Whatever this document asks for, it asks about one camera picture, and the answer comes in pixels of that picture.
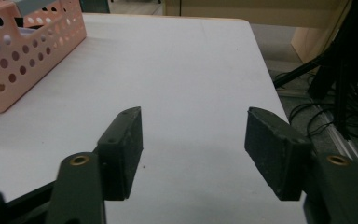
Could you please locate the black metal stand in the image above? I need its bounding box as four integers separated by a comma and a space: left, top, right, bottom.
273, 0, 358, 141

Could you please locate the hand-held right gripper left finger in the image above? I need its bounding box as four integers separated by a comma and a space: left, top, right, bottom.
45, 105, 145, 224

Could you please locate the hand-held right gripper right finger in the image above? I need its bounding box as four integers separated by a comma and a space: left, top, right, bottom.
243, 106, 358, 224

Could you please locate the black cable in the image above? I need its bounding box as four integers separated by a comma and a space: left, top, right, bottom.
287, 101, 339, 139

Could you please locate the pink perforated plastic basket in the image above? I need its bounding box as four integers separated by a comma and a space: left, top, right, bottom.
0, 0, 88, 114

